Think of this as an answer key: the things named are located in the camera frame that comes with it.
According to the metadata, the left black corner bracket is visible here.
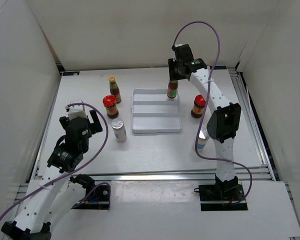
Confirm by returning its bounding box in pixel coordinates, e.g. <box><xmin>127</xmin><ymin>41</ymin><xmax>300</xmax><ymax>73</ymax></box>
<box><xmin>62</xmin><ymin>71</ymin><xmax>80</xmax><ymax>76</ymax></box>

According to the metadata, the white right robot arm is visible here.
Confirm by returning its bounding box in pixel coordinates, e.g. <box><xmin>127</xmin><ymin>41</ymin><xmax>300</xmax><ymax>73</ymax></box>
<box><xmin>168</xmin><ymin>58</ymin><xmax>241</xmax><ymax>200</ymax></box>

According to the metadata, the left red-lid sauce jar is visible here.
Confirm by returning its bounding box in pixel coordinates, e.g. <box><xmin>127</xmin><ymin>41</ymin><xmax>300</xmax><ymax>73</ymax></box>
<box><xmin>102</xmin><ymin>95</ymin><xmax>119</xmax><ymax>119</ymax></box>

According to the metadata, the right red-lid sauce jar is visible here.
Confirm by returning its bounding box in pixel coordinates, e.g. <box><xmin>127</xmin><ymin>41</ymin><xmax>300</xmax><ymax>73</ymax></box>
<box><xmin>190</xmin><ymin>94</ymin><xmax>206</xmax><ymax>119</ymax></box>

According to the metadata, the red-lid sauce jar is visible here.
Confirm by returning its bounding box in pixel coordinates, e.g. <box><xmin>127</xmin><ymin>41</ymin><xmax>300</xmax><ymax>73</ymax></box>
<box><xmin>190</xmin><ymin>94</ymin><xmax>206</xmax><ymax>119</ymax></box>
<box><xmin>102</xmin><ymin>95</ymin><xmax>119</xmax><ymax>119</ymax></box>

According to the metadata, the left white shaker bottle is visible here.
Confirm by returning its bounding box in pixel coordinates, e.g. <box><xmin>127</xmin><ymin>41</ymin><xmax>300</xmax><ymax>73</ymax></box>
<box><xmin>111</xmin><ymin>118</ymin><xmax>127</xmax><ymax>143</ymax></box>

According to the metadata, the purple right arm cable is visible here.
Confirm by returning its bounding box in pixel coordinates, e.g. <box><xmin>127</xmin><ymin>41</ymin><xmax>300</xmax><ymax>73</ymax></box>
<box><xmin>172</xmin><ymin>20</ymin><xmax>254</xmax><ymax>204</ymax></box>

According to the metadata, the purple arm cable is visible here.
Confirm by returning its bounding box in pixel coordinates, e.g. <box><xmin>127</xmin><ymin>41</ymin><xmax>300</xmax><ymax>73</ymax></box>
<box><xmin>172</xmin><ymin>20</ymin><xmax>254</xmax><ymax>204</ymax></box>
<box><xmin>0</xmin><ymin>102</ymin><xmax>108</xmax><ymax>238</ymax></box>

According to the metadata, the right black corner bracket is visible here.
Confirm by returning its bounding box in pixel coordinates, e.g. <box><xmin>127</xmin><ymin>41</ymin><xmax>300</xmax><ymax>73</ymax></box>
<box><xmin>214</xmin><ymin>65</ymin><xmax>228</xmax><ymax>70</ymax></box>

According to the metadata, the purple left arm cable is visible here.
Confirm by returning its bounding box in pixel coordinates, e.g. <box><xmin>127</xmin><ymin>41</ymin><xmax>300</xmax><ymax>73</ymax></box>
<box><xmin>0</xmin><ymin>102</ymin><xmax>108</xmax><ymax>238</ymax></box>

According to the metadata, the right white shaker bottle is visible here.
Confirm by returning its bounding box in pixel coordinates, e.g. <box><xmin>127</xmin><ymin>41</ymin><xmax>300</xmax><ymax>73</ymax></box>
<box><xmin>192</xmin><ymin>128</ymin><xmax>210</xmax><ymax>153</ymax></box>

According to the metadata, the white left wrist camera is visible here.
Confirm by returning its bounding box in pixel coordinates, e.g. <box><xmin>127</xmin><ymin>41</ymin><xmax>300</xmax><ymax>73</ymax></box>
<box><xmin>65</xmin><ymin>105</ymin><xmax>88</xmax><ymax>121</ymax></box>

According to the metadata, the tall sauce bottle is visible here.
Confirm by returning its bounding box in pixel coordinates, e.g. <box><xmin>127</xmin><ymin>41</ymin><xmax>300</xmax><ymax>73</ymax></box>
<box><xmin>108</xmin><ymin>76</ymin><xmax>122</xmax><ymax>104</ymax></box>
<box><xmin>167</xmin><ymin>80</ymin><xmax>178</xmax><ymax>99</ymax></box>

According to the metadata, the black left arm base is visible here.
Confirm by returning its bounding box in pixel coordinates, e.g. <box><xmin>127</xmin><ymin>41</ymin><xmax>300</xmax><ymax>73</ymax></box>
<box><xmin>72</xmin><ymin>182</ymin><xmax>111</xmax><ymax>210</ymax></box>

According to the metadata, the aluminium front rail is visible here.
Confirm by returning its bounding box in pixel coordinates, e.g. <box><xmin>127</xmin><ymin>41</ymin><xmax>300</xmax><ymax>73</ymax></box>
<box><xmin>75</xmin><ymin>165</ymin><xmax>274</xmax><ymax>182</ymax></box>

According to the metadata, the white shaker bottle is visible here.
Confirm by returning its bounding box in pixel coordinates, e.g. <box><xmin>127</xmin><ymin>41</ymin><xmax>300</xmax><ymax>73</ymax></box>
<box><xmin>111</xmin><ymin>118</ymin><xmax>127</xmax><ymax>143</ymax></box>
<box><xmin>192</xmin><ymin>128</ymin><xmax>210</xmax><ymax>153</ymax></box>

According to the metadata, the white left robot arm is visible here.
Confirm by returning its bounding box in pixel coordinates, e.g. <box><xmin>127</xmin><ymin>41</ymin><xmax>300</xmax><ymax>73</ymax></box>
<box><xmin>1</xmin><ymin>104</ymin><xmax>104</xmax><ymax>240</ymax></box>

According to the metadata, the white tiered organizer tray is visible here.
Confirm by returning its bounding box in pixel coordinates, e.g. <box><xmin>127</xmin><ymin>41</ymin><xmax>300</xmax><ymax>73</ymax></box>
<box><xmin>131</xmin><ymin>88</ymin><xmax>182</xmax><ymax>134</ymax></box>

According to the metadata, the aluminium rail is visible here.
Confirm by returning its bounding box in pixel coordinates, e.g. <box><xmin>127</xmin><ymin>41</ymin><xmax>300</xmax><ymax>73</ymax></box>
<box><xmin>75</xmin><ymin>165</ymin><xmax>274</xmax><ymax>182</ymax></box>
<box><xmin>228</xmin><ymin>68</ymin><xmax>278</xmax><ymax>181</ymax></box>

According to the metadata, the aluminium right rail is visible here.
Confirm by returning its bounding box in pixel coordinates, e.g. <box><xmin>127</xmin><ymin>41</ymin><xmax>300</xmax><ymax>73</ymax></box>
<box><xmin>228</xmin><ymin>68</ymin><xmax>278</xmax><ymax>181</ymax></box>

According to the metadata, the black corner bracket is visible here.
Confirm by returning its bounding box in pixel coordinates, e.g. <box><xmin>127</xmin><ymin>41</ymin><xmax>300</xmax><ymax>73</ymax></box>
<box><xmin>214</xmin><ymin>65</ymin><xmax>228</xmax><ymax>70</ymax></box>
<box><xmin>62</xmin><ymin>71</ymin><xmax>80</xmax><ymax>76</ymax></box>

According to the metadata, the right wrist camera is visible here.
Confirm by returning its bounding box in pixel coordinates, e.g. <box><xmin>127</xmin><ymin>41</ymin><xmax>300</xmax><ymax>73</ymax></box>
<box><xmin>172</xmin><ymin>44</ymin><xmax>194</xmax><ymax>62</ymax></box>

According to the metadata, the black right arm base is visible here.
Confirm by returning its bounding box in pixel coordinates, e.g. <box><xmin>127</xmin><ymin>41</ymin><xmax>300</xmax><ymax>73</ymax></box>
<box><xmin>193</xmin><ymin>184</ymin><xmax>248</xmax><ymax>212</ymax></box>

